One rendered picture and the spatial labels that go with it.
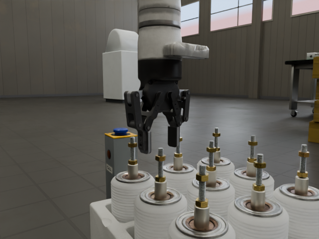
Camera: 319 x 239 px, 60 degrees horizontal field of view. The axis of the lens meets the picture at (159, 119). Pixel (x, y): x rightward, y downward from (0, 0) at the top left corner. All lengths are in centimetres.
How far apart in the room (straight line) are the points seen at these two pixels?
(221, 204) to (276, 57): 821
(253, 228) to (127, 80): 607
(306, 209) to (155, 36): 39
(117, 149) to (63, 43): 991
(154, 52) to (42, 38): 998
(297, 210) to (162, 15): 40
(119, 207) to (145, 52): 32
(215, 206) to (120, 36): 614
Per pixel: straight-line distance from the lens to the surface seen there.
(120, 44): 650
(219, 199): 55
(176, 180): 63
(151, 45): 45
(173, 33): 46
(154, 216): 48
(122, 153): 75
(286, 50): 857
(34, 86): 1020
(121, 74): 636
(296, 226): 57
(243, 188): 63
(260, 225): 47
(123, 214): 60
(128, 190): 58
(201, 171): 40
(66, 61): 1054
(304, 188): 58
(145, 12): 46
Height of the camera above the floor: 45
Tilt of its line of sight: 7 degrees down
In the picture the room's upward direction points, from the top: straight up
